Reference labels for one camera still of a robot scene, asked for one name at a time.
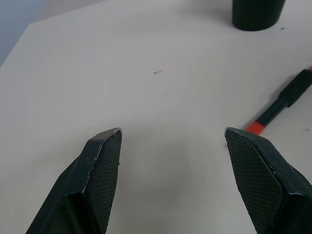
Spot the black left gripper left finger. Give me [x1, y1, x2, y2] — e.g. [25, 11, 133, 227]
[25, 127, 123, 234]

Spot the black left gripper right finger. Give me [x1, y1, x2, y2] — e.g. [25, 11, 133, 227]
[224, 127, 312, 234]

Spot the black marker with red cap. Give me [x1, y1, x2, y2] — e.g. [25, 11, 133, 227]
[245, 67, 312, 135]

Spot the black cylindrical pen holder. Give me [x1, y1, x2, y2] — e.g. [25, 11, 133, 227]
[232, 0, 286, 32]

